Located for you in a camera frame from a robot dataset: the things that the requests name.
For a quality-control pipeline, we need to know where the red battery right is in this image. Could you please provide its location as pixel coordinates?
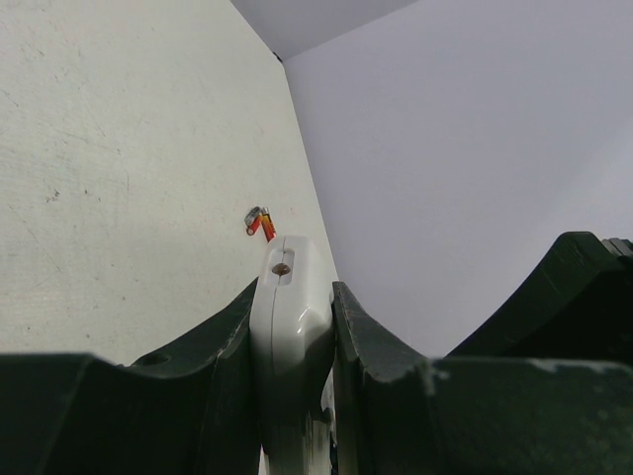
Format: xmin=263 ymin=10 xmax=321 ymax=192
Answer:
xmin=261 ymin=207 xmax=276 ymax=242

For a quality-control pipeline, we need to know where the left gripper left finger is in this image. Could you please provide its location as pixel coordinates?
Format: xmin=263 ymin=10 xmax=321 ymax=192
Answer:
xmin=1 ymin=286 xmax=261 ymax=474

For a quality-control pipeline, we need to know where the white remote being loaded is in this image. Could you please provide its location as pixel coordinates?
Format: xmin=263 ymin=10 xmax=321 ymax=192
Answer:
xmin=249 ymin=236 xmax=335 ymax=474

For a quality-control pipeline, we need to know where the red battery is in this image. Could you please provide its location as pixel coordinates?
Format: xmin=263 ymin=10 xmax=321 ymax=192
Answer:
xmin=244 ymin=206 xmax=262 ymax=236
xmin=261 ymin=207 xmax=276 ymax=242

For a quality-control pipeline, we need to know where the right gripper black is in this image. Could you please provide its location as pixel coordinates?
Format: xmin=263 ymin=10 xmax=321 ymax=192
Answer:
xmin=451 ymin=232 xmax=632 ymax=361

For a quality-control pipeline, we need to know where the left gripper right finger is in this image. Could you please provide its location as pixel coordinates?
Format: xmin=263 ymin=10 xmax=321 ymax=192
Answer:
xmin=332 ymin=282 xmax=632 ymax=474

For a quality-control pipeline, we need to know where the red battery left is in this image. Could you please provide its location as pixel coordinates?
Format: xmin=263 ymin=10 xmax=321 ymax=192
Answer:
xmin=244 ymin=206 xmax=262 ymax=236

